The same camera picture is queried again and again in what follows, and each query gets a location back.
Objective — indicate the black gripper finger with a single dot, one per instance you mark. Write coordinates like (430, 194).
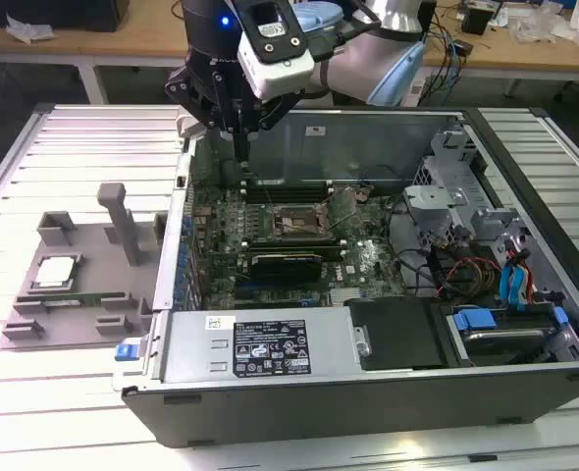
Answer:
(191, 98)
(275, 110)

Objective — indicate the thin metal locking lever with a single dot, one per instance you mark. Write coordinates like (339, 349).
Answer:
(268, 193)
(297, 225)

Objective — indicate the silver CPU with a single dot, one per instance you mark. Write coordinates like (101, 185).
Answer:
(56, 272)

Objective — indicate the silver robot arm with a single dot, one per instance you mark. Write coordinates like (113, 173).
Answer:
(348, 68)

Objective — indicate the CPU socket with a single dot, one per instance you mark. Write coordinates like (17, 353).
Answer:
(292, 213)

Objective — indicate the black RAM slot bank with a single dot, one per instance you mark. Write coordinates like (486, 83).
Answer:
(289, 239)
(284, 191)

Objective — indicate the installed RAM stick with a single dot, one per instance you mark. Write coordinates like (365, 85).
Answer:
(294, 249)

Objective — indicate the pale blue teach pendant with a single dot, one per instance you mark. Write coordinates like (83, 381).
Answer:
(409, 64)

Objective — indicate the silver cone shaped object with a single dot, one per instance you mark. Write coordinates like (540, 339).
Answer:
(397, 15)

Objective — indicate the black graphics card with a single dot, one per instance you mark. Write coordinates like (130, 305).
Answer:
(284, 267)

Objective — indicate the green motherboard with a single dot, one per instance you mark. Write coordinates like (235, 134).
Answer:
(373, 255)

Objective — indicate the white crumpled plastic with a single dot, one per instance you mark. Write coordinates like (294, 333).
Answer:
(27, 27)

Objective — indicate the silver optical drive cage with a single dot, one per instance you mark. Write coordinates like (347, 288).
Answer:
(454, 162)

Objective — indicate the silver chipset heat sink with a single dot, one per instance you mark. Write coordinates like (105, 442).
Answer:
(347, 294)

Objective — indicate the small black adapter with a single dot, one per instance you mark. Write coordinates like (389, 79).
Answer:
(463, 48)

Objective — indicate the grey parts rack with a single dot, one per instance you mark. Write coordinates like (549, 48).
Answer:
(88, 275)

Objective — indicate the green RAM stick white label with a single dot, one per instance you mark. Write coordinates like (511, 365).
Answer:
(103, 296)

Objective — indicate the black cube device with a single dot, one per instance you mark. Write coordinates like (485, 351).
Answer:
(478, 19)

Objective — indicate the black plastic shroud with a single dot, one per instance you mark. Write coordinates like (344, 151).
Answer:
(397, 333)

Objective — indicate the silver power supply unit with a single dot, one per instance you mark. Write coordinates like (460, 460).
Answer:
(196, 353)

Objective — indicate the blue case latch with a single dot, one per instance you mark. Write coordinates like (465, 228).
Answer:
(125, 352)

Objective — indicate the clear plastic bags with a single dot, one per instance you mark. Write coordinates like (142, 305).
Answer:
(535, 24)

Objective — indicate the open black PC case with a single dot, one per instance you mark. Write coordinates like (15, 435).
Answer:
(319, 407)

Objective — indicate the hard disk in blue carrier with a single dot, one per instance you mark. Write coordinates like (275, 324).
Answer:
(505, 343)

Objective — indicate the blue carrier clip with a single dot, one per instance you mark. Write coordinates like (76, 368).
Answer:
(562, 316)

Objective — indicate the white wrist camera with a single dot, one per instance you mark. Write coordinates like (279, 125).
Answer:
(279, 78)

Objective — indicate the wooden desk white frame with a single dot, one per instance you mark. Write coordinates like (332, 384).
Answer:
(137, 36)

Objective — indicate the silver disk bay frame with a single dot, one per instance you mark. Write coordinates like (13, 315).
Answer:
(540, 255)

